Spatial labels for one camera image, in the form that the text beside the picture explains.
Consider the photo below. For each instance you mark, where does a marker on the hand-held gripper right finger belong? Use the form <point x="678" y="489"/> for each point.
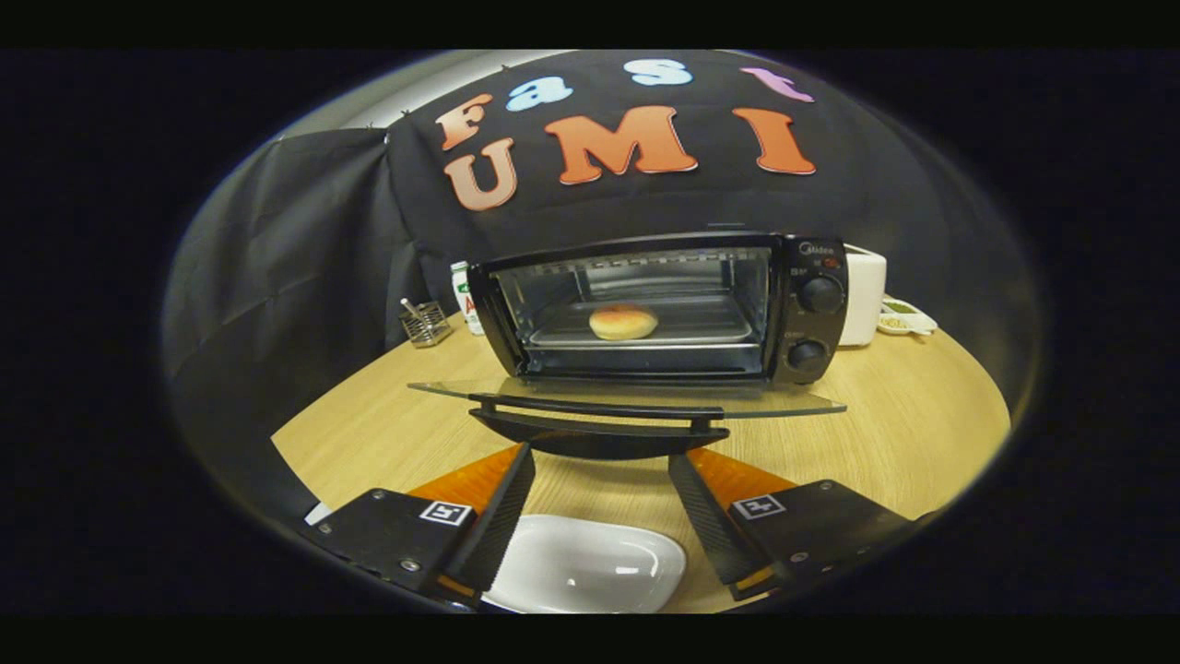
<point x="708" y="526"/>

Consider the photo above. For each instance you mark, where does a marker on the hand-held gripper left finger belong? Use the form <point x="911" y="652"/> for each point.
<point x="498" y="526"/>

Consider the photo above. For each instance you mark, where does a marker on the sugared donut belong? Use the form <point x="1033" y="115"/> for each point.
<point x="623" y="323"/>

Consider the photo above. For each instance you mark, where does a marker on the black toaster oven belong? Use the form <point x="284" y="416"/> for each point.
<point x="813" y="325"/>

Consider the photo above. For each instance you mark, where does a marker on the white bread toaster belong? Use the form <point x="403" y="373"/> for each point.
<point x="865" y="300"/>

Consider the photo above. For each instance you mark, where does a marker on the white plate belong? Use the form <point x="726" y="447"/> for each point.
<point x="590" y="567"/>

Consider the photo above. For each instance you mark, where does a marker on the white bottle green label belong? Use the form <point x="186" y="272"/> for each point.
<point x="464" y="300"/>

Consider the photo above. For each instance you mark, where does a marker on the small white snack dish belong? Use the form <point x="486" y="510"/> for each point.
<point x="906" y="319"/>

